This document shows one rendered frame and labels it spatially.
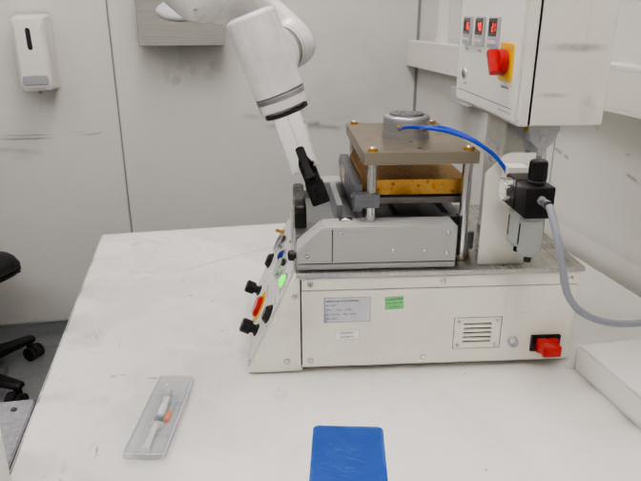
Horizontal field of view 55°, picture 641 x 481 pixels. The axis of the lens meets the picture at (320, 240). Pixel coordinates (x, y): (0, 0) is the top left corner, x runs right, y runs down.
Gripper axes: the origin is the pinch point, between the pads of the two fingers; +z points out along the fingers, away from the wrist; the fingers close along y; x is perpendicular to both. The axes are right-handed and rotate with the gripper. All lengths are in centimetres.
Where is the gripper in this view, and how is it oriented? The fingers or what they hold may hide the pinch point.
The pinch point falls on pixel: (317, 192)
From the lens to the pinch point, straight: 109.0
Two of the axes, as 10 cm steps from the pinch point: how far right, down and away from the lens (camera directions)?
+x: 9.4, -3.4, -0.6
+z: 3.4, 8.8, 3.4
